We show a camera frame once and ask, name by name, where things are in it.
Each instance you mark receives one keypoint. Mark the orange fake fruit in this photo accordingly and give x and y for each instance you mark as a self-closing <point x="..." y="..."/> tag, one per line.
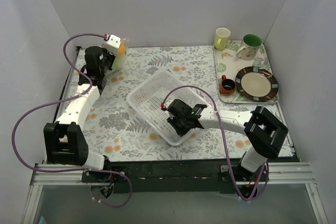
<point x="122" y="49"/>

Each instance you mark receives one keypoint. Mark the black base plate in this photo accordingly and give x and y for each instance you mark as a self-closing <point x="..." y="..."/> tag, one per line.
<point x="199" y="175"/>

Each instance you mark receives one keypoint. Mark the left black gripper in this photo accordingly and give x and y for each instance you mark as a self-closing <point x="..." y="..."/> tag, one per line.
<point x="108" y="60"/>

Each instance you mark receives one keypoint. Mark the floral table mat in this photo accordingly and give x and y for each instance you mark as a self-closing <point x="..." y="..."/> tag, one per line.
<point x="126" y="123"/>

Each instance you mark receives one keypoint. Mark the yellow green mug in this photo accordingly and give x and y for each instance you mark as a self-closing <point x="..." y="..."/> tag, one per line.
<point x="221" y="38"/>

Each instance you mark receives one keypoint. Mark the floral serving tray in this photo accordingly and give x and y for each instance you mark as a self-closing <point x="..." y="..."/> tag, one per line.
<point x="226" y="63"/>

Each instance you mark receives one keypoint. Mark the green interior floral mug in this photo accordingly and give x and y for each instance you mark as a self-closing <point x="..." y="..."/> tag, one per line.
<point x="249" y="47"/>

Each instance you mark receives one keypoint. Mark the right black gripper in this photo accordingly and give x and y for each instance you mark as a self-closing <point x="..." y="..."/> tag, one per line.
<point x="177" y="123"/>

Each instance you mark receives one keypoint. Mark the white plastic basket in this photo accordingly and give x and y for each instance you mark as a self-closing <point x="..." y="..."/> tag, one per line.
<point x="146" y="100"/>

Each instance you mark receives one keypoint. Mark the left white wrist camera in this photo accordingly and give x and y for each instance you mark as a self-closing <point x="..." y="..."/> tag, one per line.
<point x="111" y="44"/>

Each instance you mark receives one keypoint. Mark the aluminium frame rail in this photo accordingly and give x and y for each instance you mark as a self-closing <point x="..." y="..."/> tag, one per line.
<point x="279" y="173"/>

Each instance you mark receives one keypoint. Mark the clear zip top bag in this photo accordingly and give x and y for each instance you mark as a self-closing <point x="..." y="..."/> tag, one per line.
<point x="126" y="41"/>

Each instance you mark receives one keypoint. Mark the small brown cup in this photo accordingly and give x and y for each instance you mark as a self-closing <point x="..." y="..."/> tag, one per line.
<point x="227" y="86"/>

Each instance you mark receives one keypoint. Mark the green fake lettuce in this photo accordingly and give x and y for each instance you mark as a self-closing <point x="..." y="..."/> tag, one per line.
<point x="119" y="62"/>

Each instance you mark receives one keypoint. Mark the striped rim ceramic plate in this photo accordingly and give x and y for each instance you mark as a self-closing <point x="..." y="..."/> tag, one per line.
<point x="256" y="84"/>

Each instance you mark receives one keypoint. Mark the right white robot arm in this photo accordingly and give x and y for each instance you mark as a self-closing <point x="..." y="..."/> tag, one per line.
<point x="265" y="132"/>

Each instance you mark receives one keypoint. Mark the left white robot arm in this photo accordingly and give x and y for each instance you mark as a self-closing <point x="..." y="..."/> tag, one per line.
<point x="64" y="140"/>

